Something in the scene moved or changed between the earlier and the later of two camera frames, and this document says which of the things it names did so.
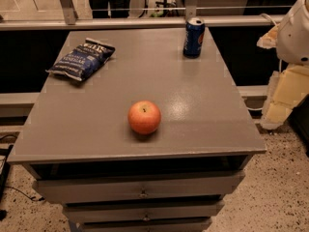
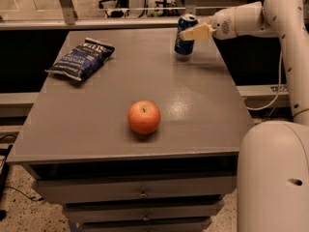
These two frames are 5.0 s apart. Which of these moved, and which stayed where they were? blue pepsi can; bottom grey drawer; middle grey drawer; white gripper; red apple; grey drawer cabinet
Moved: white gripper; blue pepsi can
Stayed: bottom grey drawer; middle grey drawer; red apple; grey drawer cabinet
